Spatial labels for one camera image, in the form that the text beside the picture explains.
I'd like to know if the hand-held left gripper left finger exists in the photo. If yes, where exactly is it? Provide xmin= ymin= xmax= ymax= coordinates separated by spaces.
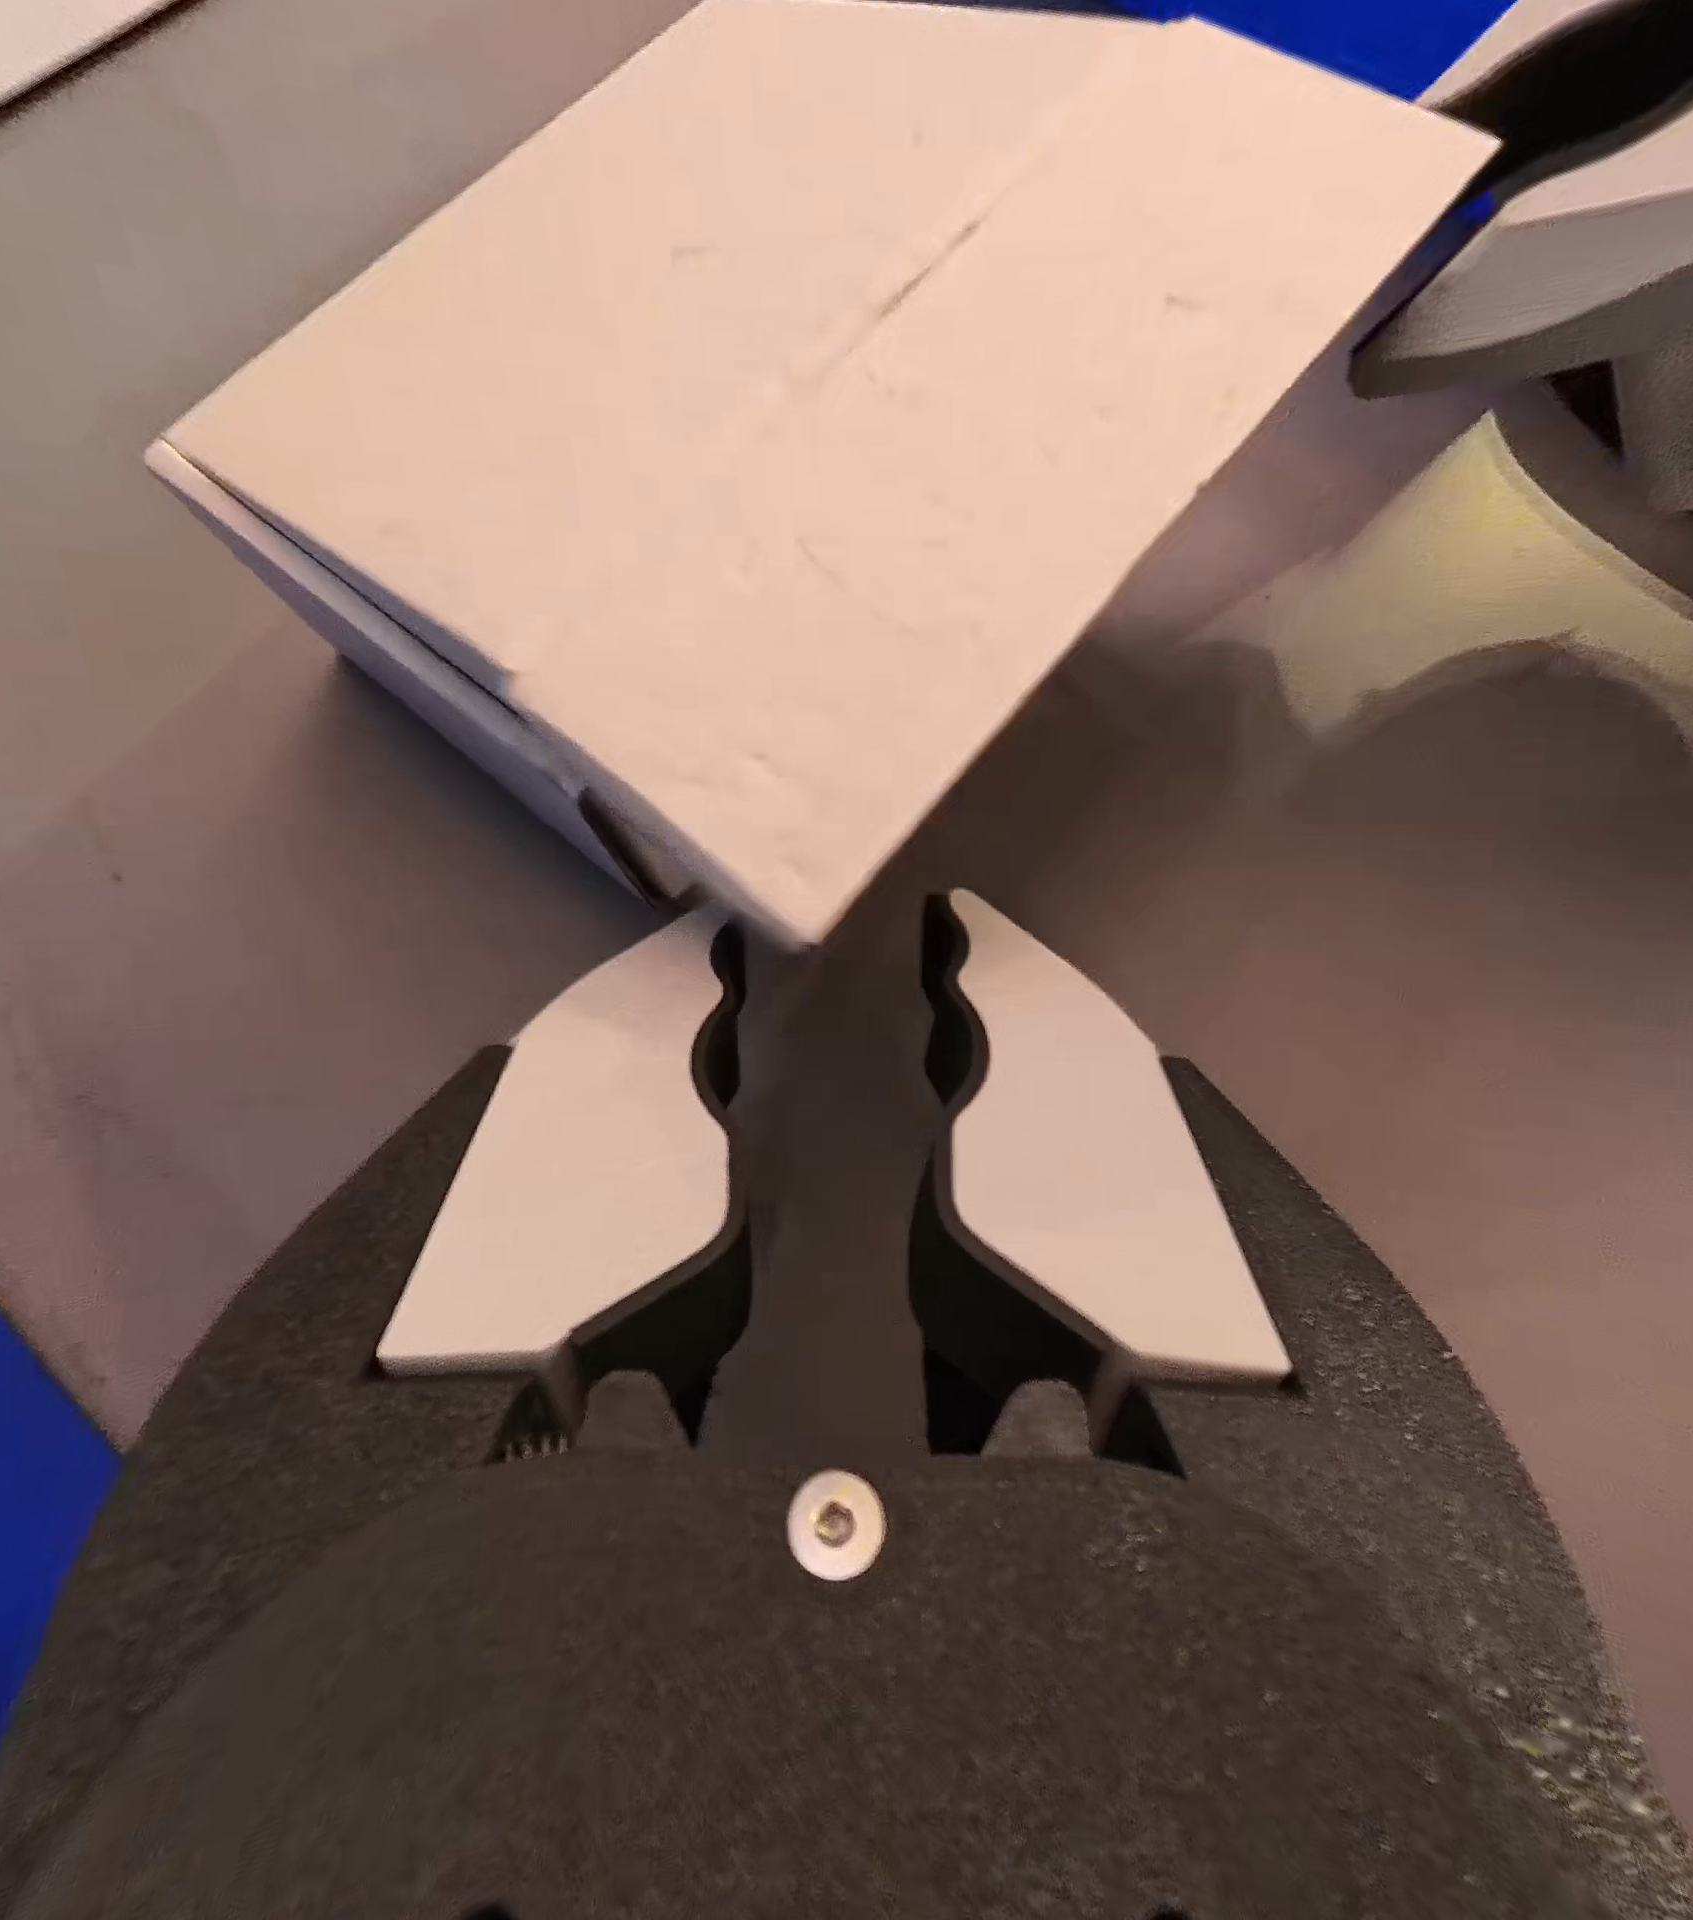
xmin=374 ymin=906 xmax=756 ymax=1448

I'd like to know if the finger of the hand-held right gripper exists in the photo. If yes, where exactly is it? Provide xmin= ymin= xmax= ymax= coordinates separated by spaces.
xmin=1421 ymin=0 xmax=1693 ymax=166
xmin=1348 ymin=77 xmax=1693 ymax=512

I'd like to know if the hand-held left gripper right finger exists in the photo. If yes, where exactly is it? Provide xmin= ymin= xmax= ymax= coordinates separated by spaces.
xmin=909 ymin=888 xmax=1298 ymax=1465

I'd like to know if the white cardboard mailer box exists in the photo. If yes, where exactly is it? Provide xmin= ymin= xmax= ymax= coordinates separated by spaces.
xmin=144 ymin=0 xmax=1505 ymax=950

